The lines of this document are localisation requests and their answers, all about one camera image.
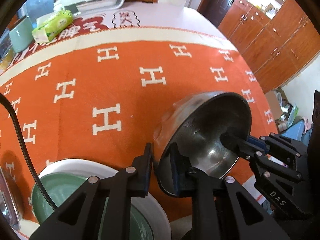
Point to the green tissue pack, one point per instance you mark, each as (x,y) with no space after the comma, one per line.
(52,26)

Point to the orange H pattern blanket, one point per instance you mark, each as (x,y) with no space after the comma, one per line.
(101,96)

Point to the green plate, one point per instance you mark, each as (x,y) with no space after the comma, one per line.
(100,204)

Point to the mint green canister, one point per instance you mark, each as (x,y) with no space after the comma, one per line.
(20,34)

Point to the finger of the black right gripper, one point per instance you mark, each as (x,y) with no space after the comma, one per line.
(246,149)

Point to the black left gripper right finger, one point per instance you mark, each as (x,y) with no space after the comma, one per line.
(222,208)

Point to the large white plate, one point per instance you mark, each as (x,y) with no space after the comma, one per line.
(62,178)

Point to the wide steel basin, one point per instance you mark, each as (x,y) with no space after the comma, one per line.
(11,201)

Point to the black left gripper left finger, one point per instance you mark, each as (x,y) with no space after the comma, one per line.
(117,199)

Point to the small steel bowl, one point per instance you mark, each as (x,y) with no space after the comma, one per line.
(195,124)

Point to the wooden wardrobe cabinets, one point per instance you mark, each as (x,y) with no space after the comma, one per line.
(275,49)

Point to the yellow glass jar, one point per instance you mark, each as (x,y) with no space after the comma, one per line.
(7,58)

